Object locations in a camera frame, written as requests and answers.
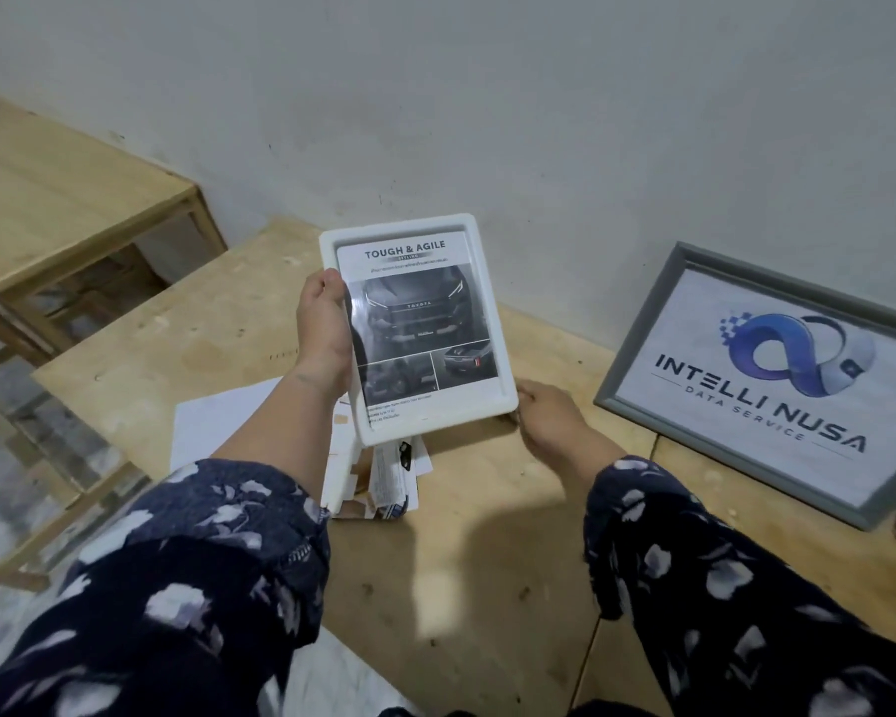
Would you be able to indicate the person's left forearm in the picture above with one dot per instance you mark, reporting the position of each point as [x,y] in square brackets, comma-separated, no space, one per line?
[179,574]

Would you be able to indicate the person's right hand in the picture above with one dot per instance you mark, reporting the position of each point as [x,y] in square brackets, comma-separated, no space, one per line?
[552,421]

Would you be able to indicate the person's left hand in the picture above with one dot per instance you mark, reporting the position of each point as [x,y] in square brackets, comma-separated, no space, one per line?
[325,328]

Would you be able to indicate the white picture frame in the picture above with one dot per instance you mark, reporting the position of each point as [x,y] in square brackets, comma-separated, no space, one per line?
[418,429]

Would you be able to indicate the wooden table leg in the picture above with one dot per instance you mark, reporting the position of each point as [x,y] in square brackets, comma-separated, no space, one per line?
[52,530]

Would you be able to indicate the light wooden table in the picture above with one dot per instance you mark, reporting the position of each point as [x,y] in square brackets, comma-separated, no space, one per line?
[60,209]

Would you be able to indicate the person's right forearm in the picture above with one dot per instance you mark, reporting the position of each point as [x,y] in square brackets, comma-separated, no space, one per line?
[717,589]

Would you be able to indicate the white logo print paper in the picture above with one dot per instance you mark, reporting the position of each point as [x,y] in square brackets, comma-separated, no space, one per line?
[694,335]

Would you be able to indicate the grey framed Intelli Nusa sign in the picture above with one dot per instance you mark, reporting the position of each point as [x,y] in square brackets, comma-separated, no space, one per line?
[642,328]

